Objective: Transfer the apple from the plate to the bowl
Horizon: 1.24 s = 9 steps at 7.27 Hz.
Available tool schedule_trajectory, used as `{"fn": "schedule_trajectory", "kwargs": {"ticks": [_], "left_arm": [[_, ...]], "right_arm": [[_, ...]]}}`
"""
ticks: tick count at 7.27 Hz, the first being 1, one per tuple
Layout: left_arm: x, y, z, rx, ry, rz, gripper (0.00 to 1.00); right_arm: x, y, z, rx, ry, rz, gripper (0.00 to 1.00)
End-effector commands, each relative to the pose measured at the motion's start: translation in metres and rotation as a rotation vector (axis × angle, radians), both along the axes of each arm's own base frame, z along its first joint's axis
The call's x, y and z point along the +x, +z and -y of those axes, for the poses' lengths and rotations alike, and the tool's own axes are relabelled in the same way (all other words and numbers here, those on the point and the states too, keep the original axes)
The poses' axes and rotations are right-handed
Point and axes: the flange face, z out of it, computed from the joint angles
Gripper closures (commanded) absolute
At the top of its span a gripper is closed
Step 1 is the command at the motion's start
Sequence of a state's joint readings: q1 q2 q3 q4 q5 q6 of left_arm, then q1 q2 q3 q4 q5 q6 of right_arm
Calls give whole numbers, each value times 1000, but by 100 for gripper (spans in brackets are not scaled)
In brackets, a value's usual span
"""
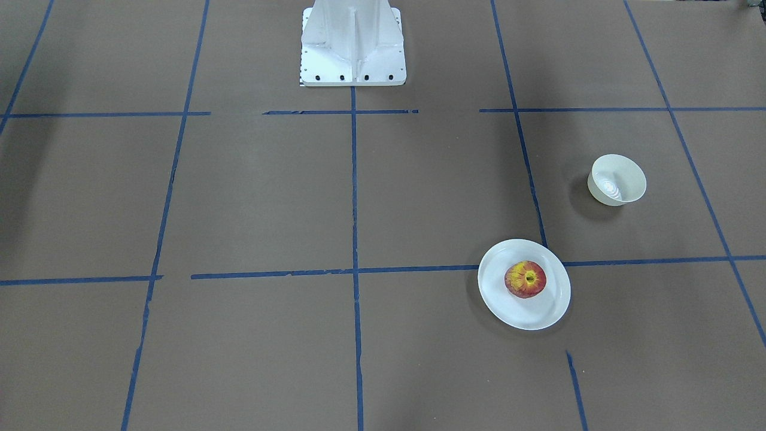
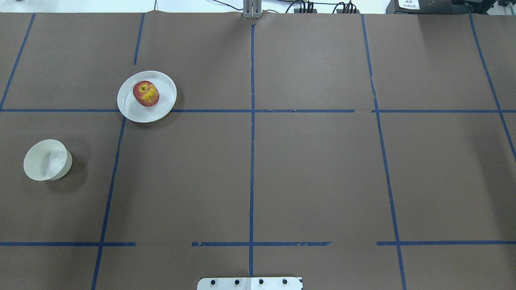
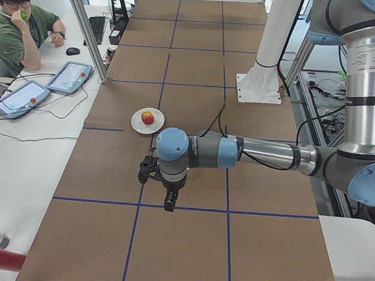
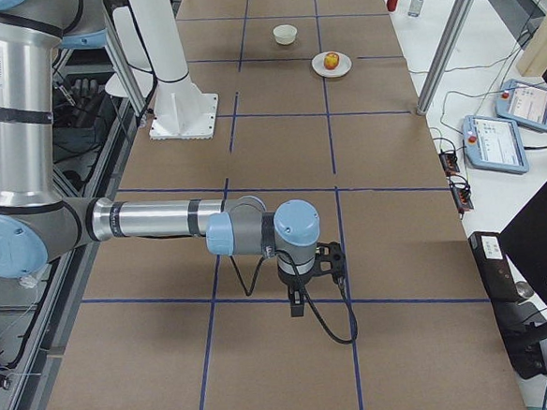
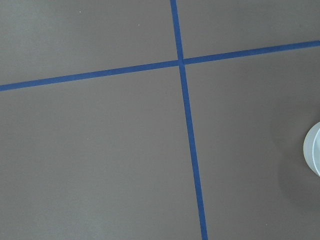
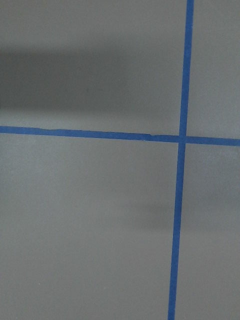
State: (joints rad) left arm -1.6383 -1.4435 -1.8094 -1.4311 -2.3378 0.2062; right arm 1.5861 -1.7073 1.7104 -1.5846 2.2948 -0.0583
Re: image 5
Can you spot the crossing blue tape strip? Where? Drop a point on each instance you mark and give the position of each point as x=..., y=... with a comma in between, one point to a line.
x=159, y=65

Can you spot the white bowl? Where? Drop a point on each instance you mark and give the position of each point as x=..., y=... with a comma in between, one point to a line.
x=311, y=149

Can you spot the long blue tape strip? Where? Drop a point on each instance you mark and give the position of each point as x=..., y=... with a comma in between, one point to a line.
x=189, y=120

